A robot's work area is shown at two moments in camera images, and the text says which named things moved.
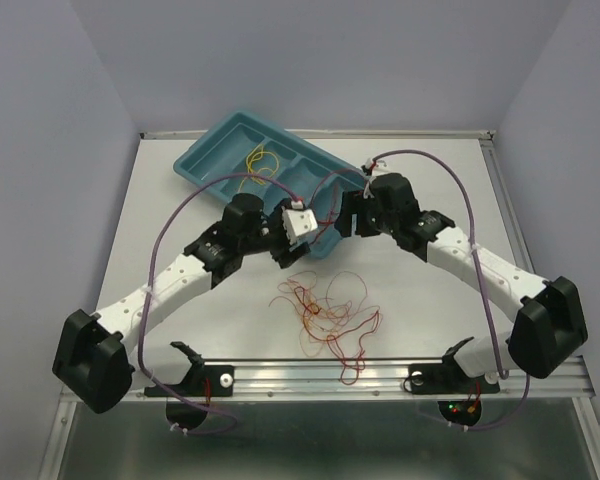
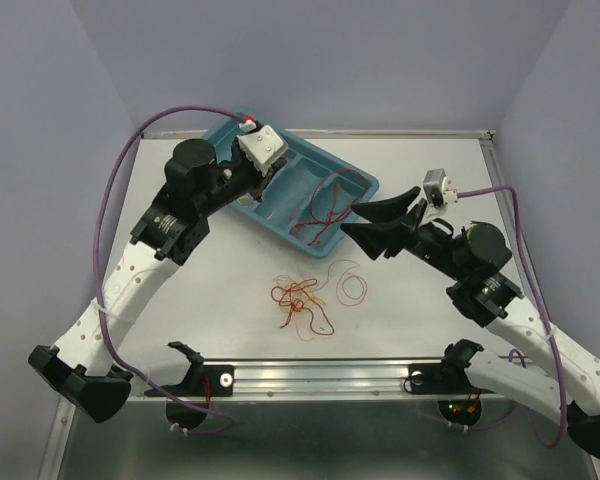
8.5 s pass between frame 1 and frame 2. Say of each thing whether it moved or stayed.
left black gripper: moved
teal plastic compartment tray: stayed
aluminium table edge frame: stayed
